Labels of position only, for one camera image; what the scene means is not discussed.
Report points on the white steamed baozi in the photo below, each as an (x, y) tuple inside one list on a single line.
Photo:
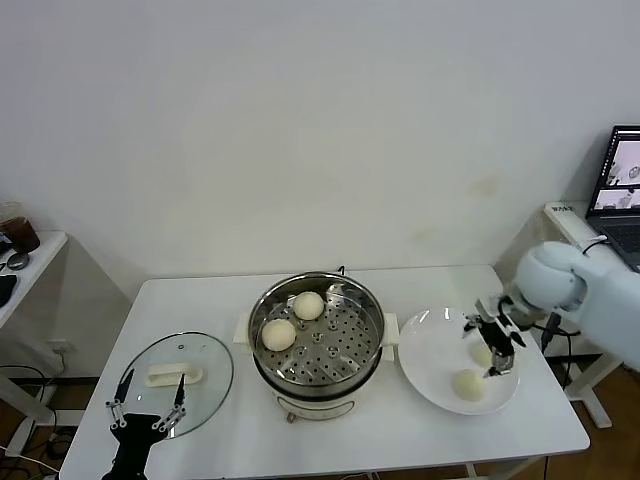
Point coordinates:
[(307, 306), (481, 355), (278, 334), (468, 385)]

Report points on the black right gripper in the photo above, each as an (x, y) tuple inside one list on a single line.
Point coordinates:
[(497, 322)]

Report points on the white round plate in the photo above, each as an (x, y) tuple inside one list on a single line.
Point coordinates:
[(425, 345)]

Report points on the clear cup of iced coffee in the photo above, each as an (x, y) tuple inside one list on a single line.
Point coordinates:
[(25, 237)]

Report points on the grey laptop showing camera views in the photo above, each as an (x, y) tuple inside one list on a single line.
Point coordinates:
[(620, 225)]

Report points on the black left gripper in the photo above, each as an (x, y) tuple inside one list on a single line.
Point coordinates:
[(135, 445)]

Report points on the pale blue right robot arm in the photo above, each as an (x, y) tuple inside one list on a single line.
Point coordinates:
[(600, 300)]

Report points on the white side desk with label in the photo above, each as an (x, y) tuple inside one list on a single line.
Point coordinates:
[(565, 225)]

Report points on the stainless steel pot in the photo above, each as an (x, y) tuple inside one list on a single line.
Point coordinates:
[(340, 350)]

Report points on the white wall socket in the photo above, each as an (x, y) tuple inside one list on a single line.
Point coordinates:
[(62, 346)]

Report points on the round grey disc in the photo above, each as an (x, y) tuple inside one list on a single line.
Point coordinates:
[(19, 261)]

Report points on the black pouch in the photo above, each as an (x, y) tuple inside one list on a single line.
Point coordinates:
[(6, 290)]

